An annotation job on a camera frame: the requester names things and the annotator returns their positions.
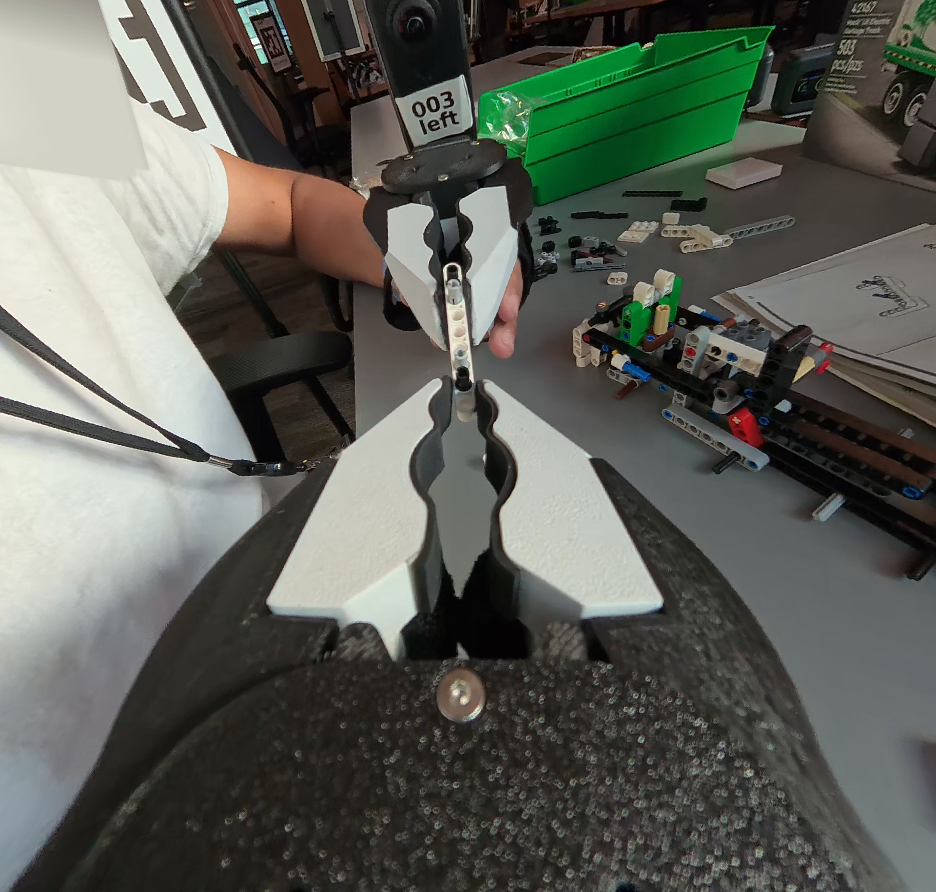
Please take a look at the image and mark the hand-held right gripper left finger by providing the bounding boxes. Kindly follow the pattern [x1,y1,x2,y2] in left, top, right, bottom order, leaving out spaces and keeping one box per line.
[267,376,449,660]

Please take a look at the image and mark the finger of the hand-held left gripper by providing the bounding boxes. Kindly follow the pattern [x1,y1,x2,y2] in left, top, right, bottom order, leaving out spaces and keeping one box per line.
[382,203,454,352]
[459,184,525,349]

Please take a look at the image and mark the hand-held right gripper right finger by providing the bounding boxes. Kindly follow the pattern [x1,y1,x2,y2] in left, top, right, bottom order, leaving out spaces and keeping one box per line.
[477,378,666,621]

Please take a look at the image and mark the long white lego beam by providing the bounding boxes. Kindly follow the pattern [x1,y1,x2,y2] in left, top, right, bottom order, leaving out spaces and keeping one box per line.
[442,262,477,396]

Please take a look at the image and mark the person's left forearm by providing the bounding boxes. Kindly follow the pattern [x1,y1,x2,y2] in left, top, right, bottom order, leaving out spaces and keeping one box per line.
[211,144,390,287]

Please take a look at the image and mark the scattered loose lego pieces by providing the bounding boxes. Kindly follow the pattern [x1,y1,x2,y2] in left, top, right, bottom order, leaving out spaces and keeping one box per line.
[534,190,797,287]

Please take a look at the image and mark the lego truck chassis model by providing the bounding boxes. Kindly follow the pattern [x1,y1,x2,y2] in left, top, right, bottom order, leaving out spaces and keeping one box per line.
[572,268,936,580]

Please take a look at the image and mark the lego instruction booklet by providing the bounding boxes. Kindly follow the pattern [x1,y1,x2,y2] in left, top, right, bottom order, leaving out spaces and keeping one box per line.
[711,222,936,426]

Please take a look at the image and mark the lego set box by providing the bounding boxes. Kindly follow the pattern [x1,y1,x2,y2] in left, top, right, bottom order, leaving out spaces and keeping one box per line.
[800,0,936,192]

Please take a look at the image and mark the person's left hand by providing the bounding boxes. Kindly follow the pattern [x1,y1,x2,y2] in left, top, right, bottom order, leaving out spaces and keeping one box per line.
[487,258,526,361]

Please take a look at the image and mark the clear plastic bag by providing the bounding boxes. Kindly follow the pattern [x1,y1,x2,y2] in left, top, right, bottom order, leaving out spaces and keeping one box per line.
[479,89,544,163]

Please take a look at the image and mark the printed tag sign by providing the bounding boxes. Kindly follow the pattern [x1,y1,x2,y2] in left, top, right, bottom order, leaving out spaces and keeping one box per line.
[249,12,294,74]

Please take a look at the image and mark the black office chair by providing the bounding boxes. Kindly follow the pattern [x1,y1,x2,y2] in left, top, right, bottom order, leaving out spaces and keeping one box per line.
[211,331,357,463]

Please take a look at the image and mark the green plastic bin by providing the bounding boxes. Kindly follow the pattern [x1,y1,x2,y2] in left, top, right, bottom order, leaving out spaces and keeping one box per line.
[479,25,776,207]

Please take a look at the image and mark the white printed banner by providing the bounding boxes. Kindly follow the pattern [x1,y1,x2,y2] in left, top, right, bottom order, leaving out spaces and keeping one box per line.
[84,0,247,159]

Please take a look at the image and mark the small white box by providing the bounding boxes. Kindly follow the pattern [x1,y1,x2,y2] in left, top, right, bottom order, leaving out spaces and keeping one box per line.
[705,159,784,191]

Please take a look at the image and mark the person's white shirt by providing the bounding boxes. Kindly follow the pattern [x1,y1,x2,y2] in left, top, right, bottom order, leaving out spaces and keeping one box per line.
[0,102,295,892]

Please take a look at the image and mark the dark portable power station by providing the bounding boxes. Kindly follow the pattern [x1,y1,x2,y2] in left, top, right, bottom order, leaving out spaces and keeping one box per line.
[766,43,839,119]

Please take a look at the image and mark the black lanyard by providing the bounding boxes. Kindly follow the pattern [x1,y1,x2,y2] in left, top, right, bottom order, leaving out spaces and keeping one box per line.
[0,305,346,477]

